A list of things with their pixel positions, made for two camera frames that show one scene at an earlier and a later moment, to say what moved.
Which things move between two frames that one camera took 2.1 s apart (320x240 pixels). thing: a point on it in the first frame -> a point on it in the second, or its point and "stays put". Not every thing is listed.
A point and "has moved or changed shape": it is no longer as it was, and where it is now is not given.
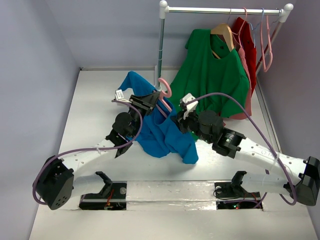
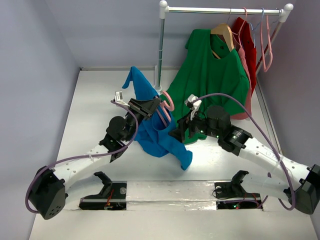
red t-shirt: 243,34 stays put
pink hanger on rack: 266,69 stays put
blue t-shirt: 159,136 has moved or changed shape
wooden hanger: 224,30 stays put
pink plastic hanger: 163,96 -> 164,106
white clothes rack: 284,13 stays put
